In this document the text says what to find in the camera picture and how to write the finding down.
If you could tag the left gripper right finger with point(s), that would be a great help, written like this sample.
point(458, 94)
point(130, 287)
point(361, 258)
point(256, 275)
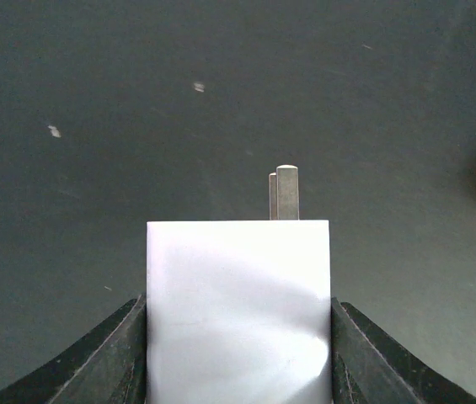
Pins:
point(369, 366)

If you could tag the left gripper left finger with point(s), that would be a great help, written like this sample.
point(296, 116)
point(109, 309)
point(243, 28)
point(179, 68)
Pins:
point(106, 365)

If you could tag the white charger plug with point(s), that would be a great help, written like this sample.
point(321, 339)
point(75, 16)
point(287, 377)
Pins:
point(239, 311)

